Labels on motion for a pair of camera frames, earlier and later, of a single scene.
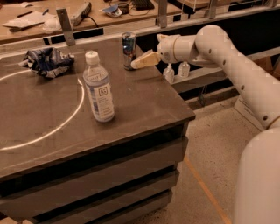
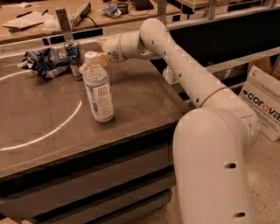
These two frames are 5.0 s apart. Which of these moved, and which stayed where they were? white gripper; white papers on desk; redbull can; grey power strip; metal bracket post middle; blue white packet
Moved: redbull can; white gripper
Stayed: grey power strip; white papers on desk; blue white packet; metal bracket post middle
